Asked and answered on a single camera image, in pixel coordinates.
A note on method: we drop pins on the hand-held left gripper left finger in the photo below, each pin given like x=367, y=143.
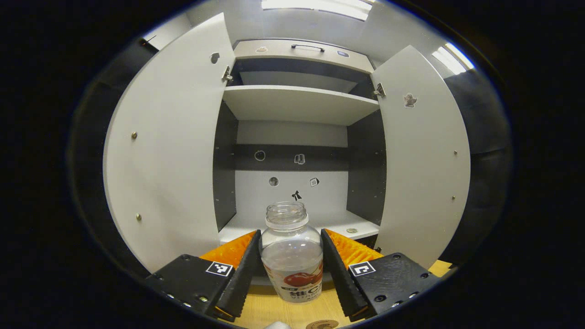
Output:
x=242, y=278

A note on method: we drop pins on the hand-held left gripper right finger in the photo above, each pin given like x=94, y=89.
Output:
x=340, y=278

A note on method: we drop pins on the round wooden coaster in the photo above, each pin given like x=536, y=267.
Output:
x=322, y=325

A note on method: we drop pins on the clear plastic bottle red label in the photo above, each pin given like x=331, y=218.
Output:
x=290, y=256

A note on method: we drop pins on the grey cabinet door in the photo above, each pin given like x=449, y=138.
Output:
x=169, y=160
x=425, y=173

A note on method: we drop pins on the grey cabinet shelf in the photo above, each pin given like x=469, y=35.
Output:
x=338, y=221
x=297, y=103

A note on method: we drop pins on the grey cabinet drawer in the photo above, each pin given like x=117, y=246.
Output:
x=283, y=55

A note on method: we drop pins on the small ceiling light panel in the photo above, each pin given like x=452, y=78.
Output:
x=452, y=59

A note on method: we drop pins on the large ceiling light panel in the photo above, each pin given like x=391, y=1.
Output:
x=320, y=7

